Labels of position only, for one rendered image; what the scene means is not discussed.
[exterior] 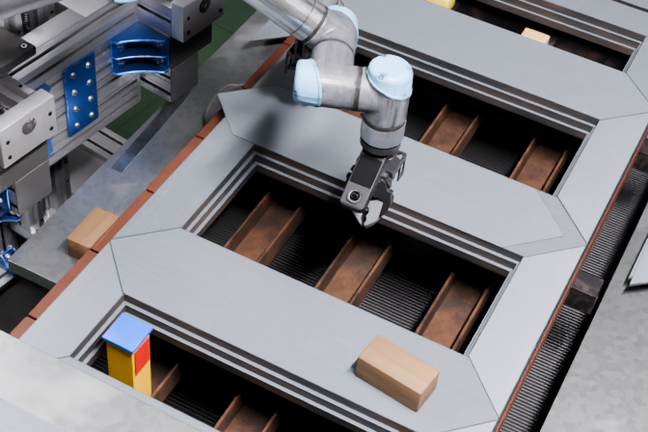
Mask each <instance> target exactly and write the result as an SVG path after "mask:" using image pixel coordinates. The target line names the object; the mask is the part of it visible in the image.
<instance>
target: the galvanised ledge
mask: <svg viewBox="0 0 648 432"><path fill-rule="evenodd" d="M269 20H270V19H268V18H267V17H265V16H264V15H263V14H261V13H259V12H258V11H256V12H255V13H254V14H253V15H252V16H251V17H250V18H249V19H248V20H247V21H246V22H245V23H244V24H243V25H242V26H241V27H240V28H239V29H238V30H237V31H236V32H235V33H234V34H233V35H232V36H231V37H230V38H229V39H228V40H227V41H226V42H225V43H224V44H223V45H222V46H221V47H220V48H219V49H218V50H217V51H216V52H215V53H214V54H213V55H212V56H211V57H210V58H209V59H208V60H207V61H206V62H205V63H204V64H203V65H202V66H201V67H200V68H199V69H198V84H197V85H196V86H194V87H193V88H192V89H190V90H189V91H188V92H190V93H191V94H190V95H189V96H188V97H187V98H186V99H185V101H184V102H183V103H182V104H181V105H180V106H179V108H178V109H177V110H176V111H175V112H174V113H173V115H172V116H171V117H170V118H169V119H168V120H167V122H166V123H165V124H164V125H163V126H162V127H161V128H160V130H159V131H158V132H157V133H156V134H155V135H154V136H153V138H152V139H151V140H150V141H149V142H148V144H147V145H146V146H145V147H144V148H143V149H142V150H141V152H140V153H139V154H138V155H137V156H136V157H135V159H134V160H133V161H132V162H131V163H130V164H129V165H128V167H127V168H126V169H125V170H124V171H123V172H122V173H119V172H117V171H114V170H111V169H110V168H111V167H112V166H113V165H114V164H115V163H116V162H117V161H118V159H119V158H120V157H121V156H122V155H123V154H124V152H125V151H126V150H127V149H128V148H129V147H130V146H131V145H132V143H133V142H134V141H135V140H136V139H137V138H138V137H139V135H140V134H141V133H142V132H143V131H144V130H145V129H146V128H147V126H148V125H149V124H150V123H151V122H152V121H153V119H154V118H155V117H156V116H157V115H158V114H159V113H160V112H161V110H162V109H163V108H164V107H165V106H166V105H167V104H168V102H169V101H168V100H167V101H166V102H165V103H164V104H163V105H162V106H161V107H160V108H159V109H158V110H157V111H156V112H155V113H154V114H153V115H152V116H151V117H150V118H149V119H148V120H147V121H146V122H145V123H144V124H143V125H142V126H141V127H140V128H139V129H138V130H137V131H136V132H135V133H134V134H133V135H132V136H131V137H130V138H129V139H128V140H127V141H126V142H125V143H124V144H123V145H122V146H121V147H120V148H119V149H118V150H117V151H116V152H115V153H114V154H113V155H112V156H111V157H110V158H109V159H108V160H107V161H106V162H105V163H104V164H103V165H102V166H101V167H100V168H99V169H98V170H97V171H96V172H95V173H94V174H93V175H92V176H91V177H90V178H89V179H88V180H87V181H86V182H85V183H84V184H83V185H82V186H81V187H80V188H79V189H78V190H77V191H76V192H75V193H74V194H73V195H72V196H71V197H70V198H69V199H68V200H67V201H66V202H65V203H64V204H63V205H62V206H61V207H60V208H59V209H58V210H57V211H56V212H55V213H54V214H53V215H52V216H51V217H50V218H49V219H48V220H47V221H46V222H45V223H44V224H43V225H42V226H41V227H40V228H39V229H38V230H37V231H36V232H35V233H34V234H33V235H32V236H31V237H30V238H29V239H28V240H27V241H26V242H25V243H24V244H23V245H22V246H21V247H20V248H19V249H18V250H17V251H16V252H15V253H14V254H13V255H12V256H11V257H10V258H9V259H8V264H9V270H10V271H12V272H14V273H16V274H17V275H19V276H21V277H23V278H25V279H27V280H30V281H32V282H34V283H36V284H39V285H41V286H43V287H45V288H47V289H49V290H51V289H52V288H53V287H54V286H55V285H56V283H57V282H58V281H59V280H60V279H61V278H62V277H63V276H64V275H65V274H66V273H67V272H68V271H69V270H70V268H71V267H72V266H73V265H74V264H75V263H76V262H77V261H78V260H79V259H77V258H75V257H73V256H70V255H69V254H68V243H67V237H68V236H69V235H70V234H71V233H72V232H73V231H74V230H75V229H76V228H77V226H78V225H79V224H80V223H81V222H82V221H83V220H84V219H85V218H86V217H87V216H88V215H89V214H90V213H91V212H92V211H93V209H94V208H95V207H98V208H100V209H103V210H105V211H107V212H110V213H112V214H114V215H116V216H119V217H120V216H121V215H122V214H123V213H124V212H125V210H126V209H127V208H128V207H129V206H130V205H131V204H132V203H133V202H134V201H135V200H136V199H137V198H138V197H139V196H140V195H141V194H142V193H143V192H144V190H146V188H147V187H148V186H149V185H150V184H151V183H152V182H153V181H154V180H155V179H156V178H157V177H158V175H159V174H160V173H161V172H162V171H163V170H164V169H165V168H166V167H167V166H168V165H169V164H170V163H171V162H172V161H173V160H174V158H175V157H176V156H177V155H178V154H179V153H180V152H181V151H182V150H183V149H184V148H185V147H186V146H187V145H188V143H189V142H190V141H191V140H192V139H193V138H194V137H196V136H197V134H198V133H199V132H200V131H201V130H202V129H203V127H204V126H205V125H206V122H205V120H204V114H205V111H206V109H207V107H208V105H209V103H210V102H211V100H212V99H213V98H214V96H215V95H216V94H217V93H218V92H219V91H220V90H221V89H223V88H224V87H225V86H226V85H229V84H235V85H243V84H245V83H246V82H247V80H248V79H249V78H250V77H251V76H252V75H253V74H254V73H255V72H256V71H257V70H258V69H259V68H260V67H261V65H262V64H263V63H264V62H265V61H266V60H267V59H268V58H269V57H270V56H271V55H272V54H273V53H274V52H275V51H276V49H277V48H278V47H279V46H280V45H281V44H282V43H284V41H285V40H286V39H287V38H286V39H278V40H264V41H257V42H249V40H250V39H251V38H252V37H253V36H254V35H255V34H256V33H257V32H258V31H259V30H260V29H261V28H262V27H263V26H264V25H265V24H266V23H267V22H268V21H269Z"/></svg>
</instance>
